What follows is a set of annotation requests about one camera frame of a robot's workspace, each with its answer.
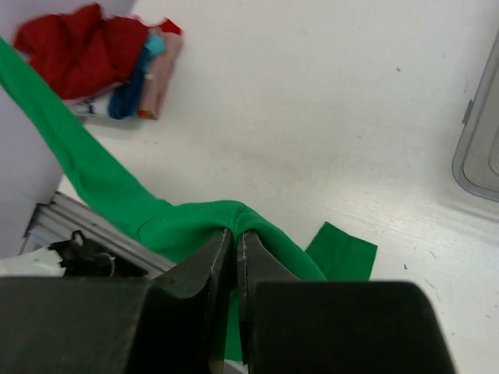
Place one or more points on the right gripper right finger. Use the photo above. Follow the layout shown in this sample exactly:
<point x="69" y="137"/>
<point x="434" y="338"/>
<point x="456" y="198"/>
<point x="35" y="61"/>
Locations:
<point x="285" y="323"/>

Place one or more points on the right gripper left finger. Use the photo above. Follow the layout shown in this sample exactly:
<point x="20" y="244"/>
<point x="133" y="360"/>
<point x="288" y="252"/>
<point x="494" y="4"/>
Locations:
<point x="185" y="314"/>

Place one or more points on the green t shirt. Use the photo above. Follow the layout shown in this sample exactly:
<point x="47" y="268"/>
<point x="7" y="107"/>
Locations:
<point x="333" y="257"/>

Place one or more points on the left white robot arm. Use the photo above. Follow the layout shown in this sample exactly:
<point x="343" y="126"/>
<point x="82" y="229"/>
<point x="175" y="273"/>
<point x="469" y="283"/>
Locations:
<point x="78" y="256"/>

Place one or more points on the blue folded shirt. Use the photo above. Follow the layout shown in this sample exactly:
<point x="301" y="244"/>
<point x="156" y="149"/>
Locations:
<point x="125" y="99"/>

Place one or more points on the white printed folded shirt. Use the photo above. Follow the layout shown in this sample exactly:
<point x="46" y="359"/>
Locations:
<point x="92" y="107"/>

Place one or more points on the grey plastic bin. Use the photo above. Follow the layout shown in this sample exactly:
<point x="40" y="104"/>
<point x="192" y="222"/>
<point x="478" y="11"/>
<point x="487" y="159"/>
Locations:
<point x="475" y="162"/>

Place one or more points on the red t shirt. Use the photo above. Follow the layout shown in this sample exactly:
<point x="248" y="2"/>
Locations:
<point x="80" y="54"/>

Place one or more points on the aluminium frame rail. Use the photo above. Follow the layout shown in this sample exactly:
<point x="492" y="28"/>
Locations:
<point x="65" y="218"/>

